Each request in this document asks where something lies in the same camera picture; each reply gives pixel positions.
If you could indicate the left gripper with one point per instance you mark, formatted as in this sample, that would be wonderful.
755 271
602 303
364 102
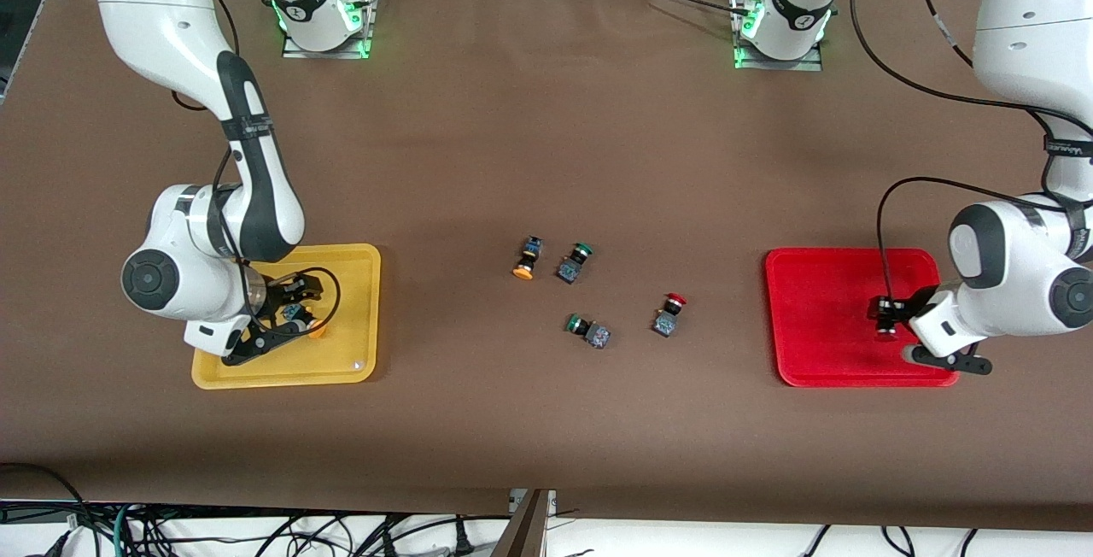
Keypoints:
919 301

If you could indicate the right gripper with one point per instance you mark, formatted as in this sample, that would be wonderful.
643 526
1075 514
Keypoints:
278 296

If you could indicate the red push button switch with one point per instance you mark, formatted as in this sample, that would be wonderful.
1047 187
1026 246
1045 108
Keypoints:
665 323
886 333

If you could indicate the yellow push button switch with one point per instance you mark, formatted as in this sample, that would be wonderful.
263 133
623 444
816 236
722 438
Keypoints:
528 256
318 331

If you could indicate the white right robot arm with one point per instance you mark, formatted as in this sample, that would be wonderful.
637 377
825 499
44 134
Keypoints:
179 44

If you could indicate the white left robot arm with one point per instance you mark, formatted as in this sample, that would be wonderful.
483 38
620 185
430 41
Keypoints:
1025 27

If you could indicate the yellow plastic tray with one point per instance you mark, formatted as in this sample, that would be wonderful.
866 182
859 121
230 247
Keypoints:
341 284

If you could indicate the red plastic tray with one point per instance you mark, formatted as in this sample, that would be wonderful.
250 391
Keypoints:
820 318

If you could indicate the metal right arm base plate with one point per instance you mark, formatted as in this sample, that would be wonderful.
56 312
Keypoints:
329 54

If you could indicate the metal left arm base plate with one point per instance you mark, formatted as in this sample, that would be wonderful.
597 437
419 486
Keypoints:
781 66

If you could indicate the green push button switch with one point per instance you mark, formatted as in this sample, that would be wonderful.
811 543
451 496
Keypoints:
598 336
567 270

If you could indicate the white frame bracket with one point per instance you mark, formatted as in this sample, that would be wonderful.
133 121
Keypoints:
516 501

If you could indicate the aluminium frame post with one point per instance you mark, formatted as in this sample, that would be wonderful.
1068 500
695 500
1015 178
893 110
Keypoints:
525 531

